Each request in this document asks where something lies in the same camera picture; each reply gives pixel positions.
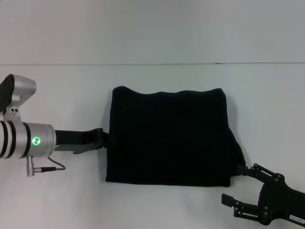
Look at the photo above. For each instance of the white and silver left arm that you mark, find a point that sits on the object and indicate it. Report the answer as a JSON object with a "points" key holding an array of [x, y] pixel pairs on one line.
{"points": [[28, 140]]}

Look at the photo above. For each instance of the black shirt with FREE print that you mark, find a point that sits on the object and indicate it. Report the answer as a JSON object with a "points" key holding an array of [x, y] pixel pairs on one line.
{"points": [[171, 133]]}

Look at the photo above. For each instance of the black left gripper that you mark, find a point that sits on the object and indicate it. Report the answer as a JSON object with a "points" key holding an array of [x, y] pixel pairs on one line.
{"points": [[74, 139]]}

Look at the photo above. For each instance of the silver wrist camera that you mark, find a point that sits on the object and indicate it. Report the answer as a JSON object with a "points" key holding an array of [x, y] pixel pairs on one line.
{"points": [[16, 93]]}

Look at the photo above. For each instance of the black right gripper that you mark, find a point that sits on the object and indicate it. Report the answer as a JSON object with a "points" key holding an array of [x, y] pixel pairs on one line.
{"points": [[283, 202]]}

